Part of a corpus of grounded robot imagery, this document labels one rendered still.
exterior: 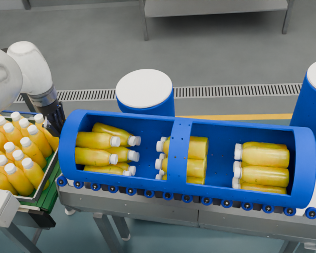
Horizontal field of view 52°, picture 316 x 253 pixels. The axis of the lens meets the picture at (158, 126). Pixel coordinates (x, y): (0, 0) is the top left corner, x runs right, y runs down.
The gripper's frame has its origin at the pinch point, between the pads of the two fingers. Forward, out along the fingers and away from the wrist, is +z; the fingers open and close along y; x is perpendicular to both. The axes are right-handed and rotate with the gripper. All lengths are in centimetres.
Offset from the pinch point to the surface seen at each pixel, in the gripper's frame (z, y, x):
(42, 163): 22.9, -1.0, -18.3
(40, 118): 8.2, -15.0, -20.0
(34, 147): 12.4, -2.0, -18.5
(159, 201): 23.4, 9.4, 37.7
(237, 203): 23, 6, 68
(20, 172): 12.3, 11.1, -18.4
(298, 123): 39, -53, 98
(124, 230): 100, -7, 6
